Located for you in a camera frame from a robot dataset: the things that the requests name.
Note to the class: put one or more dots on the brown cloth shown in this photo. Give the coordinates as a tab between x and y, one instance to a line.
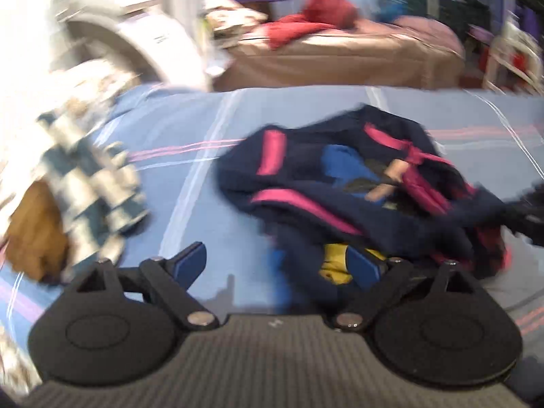
36	233

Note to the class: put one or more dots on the teal white checkered cloth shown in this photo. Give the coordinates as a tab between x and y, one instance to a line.
91	187

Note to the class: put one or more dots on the floral patterned cloth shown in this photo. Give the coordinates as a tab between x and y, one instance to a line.
91	85

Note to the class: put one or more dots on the blue plaid bedsheet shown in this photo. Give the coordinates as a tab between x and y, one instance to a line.
204	178

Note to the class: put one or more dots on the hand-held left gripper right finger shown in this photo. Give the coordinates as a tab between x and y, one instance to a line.
362	268

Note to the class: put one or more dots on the brown covered bed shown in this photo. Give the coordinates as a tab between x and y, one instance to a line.
340	55

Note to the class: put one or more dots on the red cloth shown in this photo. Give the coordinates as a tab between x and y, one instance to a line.
314	19

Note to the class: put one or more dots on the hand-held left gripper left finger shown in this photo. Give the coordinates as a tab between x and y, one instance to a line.
190	264

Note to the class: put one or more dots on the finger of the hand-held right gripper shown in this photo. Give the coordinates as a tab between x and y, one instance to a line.
527	210

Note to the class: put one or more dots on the navy shirt with pink stripes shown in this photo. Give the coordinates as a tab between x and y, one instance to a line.
340	187

